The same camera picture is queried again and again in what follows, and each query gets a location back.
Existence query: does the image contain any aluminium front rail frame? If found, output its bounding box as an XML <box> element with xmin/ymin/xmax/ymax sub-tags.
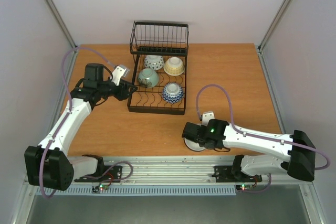
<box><xmin>10</xmin><ymin>45</ymin><xmax>326</xmax><ymax>224</ymax></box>

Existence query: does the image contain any right aluminium corner post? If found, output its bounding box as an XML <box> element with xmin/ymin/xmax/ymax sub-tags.
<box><xmin>257</xmin><ymin>0</ymin><xmax>292</xmax><ymax>52</ymax></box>

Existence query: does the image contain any celadon green bowl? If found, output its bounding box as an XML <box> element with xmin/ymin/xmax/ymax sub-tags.
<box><xmin>138</xmin><ymin>68</ymin><xmax>160</xmax><ymax>88</ymax></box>

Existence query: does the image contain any right LED circuit board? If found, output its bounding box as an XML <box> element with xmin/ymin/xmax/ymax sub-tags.
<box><xmin>236</xmin><ymin>184</ymin><xmax>256</xmax><ymax>191</ymax></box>

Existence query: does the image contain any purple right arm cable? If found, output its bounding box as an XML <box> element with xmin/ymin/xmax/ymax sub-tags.
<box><xmin>196</xmin><ymin>84</ymin><xmax>330</xmax><ymax>194</ymax></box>

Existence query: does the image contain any red patterned bowl blue outside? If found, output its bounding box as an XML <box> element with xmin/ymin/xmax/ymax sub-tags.
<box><xmin>162</xmin><ymin>83</ymin><xmax>184</xmax><ymax>104</ymax></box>

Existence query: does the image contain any plain white bowl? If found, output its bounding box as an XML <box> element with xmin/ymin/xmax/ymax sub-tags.
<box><xmin>183</xmin><ymin>138</ymin><xmax>206</xmax><ymax>152</ymax></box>

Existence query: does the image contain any light blue slotted cable duct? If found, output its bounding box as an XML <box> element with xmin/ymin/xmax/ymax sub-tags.
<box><xmin>34</xmin><ymin>185</ymin><xmax>237</xmax><ymax>197</ymax></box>

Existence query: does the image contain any black wire dish rack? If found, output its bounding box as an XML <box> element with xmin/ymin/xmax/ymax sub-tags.
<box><xmin>128</xmin><ymin>20</ymin><xmax>189</xmax><ymax>115</ymax></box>

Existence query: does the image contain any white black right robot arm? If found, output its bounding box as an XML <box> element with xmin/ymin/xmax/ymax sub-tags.
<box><xmin>182</xmin><ymin>119</ymin><xmax>316</xmax><ymax>182</ymax></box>

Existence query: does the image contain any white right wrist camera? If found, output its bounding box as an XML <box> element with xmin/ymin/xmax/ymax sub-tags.
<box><xmin>201</xmin><ymin>111</ymin><xmax>215</xmax><ymax>126</ymax></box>

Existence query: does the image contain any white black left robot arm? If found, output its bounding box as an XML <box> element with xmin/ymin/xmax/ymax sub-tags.
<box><xmin>24</xmin><ymin>63</ymin><xmax>137</xmax><ymax>197</ymax></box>

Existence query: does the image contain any aluminium corner post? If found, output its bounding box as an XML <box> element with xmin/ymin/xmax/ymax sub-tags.
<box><xmin>44</xmin><ymin>0</ymin><xmax>77</xmax><ymax>48</ymax></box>
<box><xmin>257</xmin><ymin>0</ymin><xmax>292</xmax><ymax>52</ymax></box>

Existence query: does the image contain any left LED circuit board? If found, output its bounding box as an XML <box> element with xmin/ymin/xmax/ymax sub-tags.
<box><xmin>91</xmin><ymin>185</ymin><xmax>109</xmax><ymax>193</ymax></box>

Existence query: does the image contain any left aluminium corner post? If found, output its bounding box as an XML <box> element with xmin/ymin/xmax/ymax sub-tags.
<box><xmin>44</xmin><ymin>0</ymin><xmax>77</xmax><ymax>48</ymax></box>

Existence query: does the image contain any red patterned bowl dotted outside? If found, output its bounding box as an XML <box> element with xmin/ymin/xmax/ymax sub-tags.
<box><xmin>144</xmin><ymin>55</ymin><xmax>164</xmax><ymax>71</ymax></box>

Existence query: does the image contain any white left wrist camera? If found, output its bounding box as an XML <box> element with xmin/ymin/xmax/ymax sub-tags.
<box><xmin>112</xmin><ymin>65</ymin><xmax>130</xmax><ymax>86</ymax></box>

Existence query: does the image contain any blue yellow floral bowl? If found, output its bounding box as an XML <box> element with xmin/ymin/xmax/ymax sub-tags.
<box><xmin>163</xmin><ymin>57</ymin><xmax>185</xmax><ymax>76</ymax></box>

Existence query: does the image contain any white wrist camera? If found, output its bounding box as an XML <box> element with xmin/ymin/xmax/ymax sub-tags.
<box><xmin>201</xmin><ymin>111</ymin><xmax>215</xmax><ymax>126</ymax></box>
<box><xmin>112</xmin><ymin>65</ymin><xmax>130</xmax><ymax>86</ymax></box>

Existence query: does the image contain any led circuit board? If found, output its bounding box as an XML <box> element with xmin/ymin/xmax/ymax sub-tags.
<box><xmin>91</xmin><ymin>185</ymin><xmax>109</xmax><ymax>193</ymax></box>
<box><xmin>236</xmin><ymin>184</ymin><xmax>256</xmax><ymax>191</ymax></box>

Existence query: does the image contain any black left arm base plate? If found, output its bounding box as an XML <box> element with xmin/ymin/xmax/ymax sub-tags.
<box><xmin>74</xmin><ymin>165</ymin><xmax>122</xmax><ymax>183</ymax></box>

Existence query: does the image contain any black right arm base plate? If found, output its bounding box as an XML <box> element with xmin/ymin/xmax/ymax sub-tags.
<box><xmin>212</xmin><ymin>165</ymin><xmax>262</xmax><ymax>183</ymax></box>

